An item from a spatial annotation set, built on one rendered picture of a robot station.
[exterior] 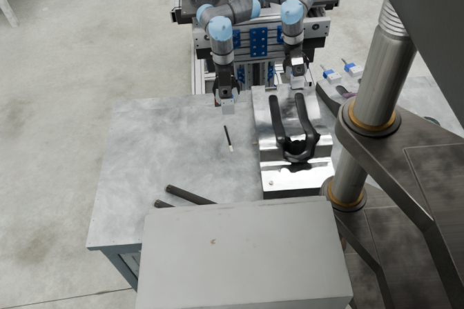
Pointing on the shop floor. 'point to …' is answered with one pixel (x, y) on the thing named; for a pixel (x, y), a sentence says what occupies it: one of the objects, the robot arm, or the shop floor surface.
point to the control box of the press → (244, 256)
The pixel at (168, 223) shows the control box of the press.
